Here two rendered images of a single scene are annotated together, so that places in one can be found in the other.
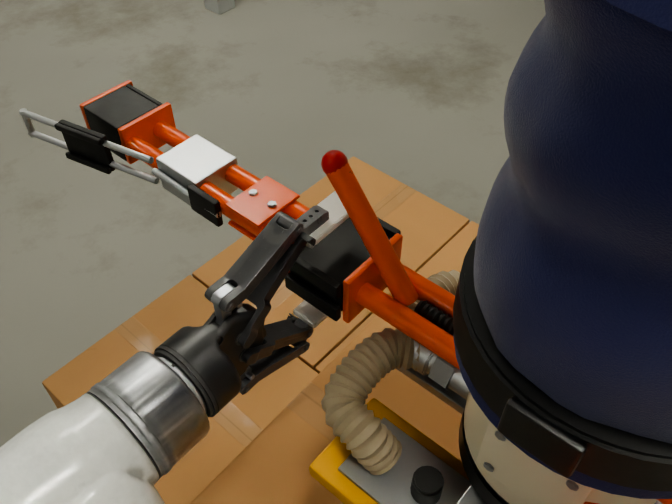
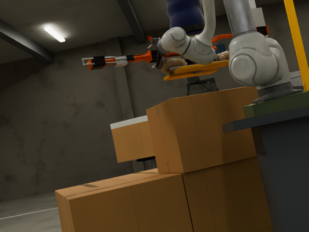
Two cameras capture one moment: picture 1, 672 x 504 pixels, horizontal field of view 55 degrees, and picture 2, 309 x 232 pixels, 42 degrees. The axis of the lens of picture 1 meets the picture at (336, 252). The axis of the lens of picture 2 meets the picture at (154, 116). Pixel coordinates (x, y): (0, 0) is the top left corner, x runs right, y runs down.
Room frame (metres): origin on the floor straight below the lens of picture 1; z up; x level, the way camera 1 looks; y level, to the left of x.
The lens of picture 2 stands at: (-0.68, 2.08, 0.71)
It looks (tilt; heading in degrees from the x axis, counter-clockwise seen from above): 4 degrees up; 300
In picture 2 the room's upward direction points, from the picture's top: 11 degrees counter-clockwise
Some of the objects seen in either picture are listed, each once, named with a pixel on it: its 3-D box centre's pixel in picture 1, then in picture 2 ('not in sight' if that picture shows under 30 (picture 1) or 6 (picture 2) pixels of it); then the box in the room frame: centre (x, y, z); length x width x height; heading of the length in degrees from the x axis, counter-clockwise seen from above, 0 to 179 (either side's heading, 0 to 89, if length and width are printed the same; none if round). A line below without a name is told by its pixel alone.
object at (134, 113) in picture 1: (129, 121); (96, 63); (0.66, 0.25, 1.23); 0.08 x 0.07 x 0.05; 49
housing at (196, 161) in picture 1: (199, 172); (120, 61); (0.57, 0.16, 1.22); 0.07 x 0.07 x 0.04; 49
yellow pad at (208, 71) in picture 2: not in sight; (190, 72); (0.34, -0.26, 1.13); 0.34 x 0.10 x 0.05; 49
